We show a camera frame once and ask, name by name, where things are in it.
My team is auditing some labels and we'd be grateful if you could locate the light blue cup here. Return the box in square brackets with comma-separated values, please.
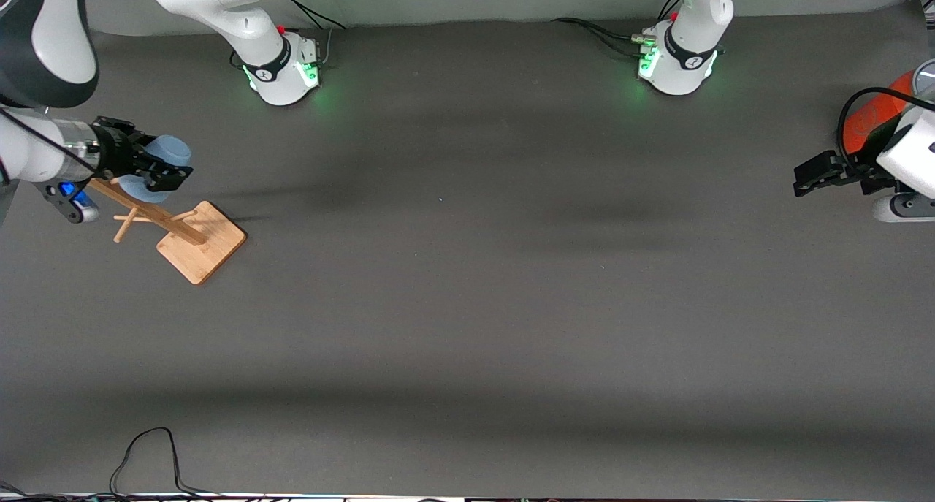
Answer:
[117, 134, 193, 205]

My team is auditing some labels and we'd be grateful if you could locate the orange cylindrical can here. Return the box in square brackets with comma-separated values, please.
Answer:
[836, 58, 935, 159]

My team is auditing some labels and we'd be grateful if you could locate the wooden mug tree stand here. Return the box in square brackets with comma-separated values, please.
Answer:
[89, 178, 248, 286]

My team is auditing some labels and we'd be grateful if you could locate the dark grey table mat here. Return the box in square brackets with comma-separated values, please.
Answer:
[0, 1, 935, 499]

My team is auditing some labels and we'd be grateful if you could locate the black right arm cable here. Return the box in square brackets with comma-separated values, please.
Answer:
[0, 107, 96, 174]

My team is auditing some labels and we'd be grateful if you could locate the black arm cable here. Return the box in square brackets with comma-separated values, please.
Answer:
[0, 107, 96, 174]
[836, 87, 935, 159]

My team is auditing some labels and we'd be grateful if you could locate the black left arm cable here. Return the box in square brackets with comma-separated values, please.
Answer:
[836, 87, 935, 159]

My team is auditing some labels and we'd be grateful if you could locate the thin black looped cable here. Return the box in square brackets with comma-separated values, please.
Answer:
[110, 427, 220, 499]

